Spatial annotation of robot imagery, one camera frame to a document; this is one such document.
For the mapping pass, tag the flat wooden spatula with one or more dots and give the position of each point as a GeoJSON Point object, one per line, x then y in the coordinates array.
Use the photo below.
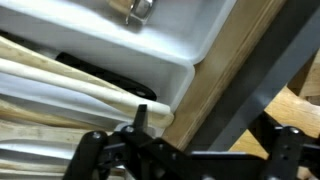
{"type": "Point", "coordinates": [40, 133]}

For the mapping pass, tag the wooden fork spatula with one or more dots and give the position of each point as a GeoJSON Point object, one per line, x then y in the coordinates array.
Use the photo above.
{"type": "Point", "coordinates": [20, 113]}

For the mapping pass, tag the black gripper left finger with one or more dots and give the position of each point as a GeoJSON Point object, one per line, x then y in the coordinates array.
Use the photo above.
{"type": "Point", "coordinates": [140, 115]}

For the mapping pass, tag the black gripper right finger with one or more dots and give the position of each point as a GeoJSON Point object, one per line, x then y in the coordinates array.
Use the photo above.
{"type": "Point", "coordinates": [270, 133]}

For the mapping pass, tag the wooden drawer grey front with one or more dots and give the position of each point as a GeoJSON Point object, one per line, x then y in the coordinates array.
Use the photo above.
{"type": "Point", "coordinates": [266, 73]}

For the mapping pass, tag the silver metal utensil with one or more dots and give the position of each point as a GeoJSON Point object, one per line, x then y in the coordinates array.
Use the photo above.
{"type": "Point", "coordinates": [33, 150]}

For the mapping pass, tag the white cutlery organizer tray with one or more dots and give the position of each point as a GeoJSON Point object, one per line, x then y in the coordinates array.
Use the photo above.
{"type": "Point", "coordinates": [100, 40]}

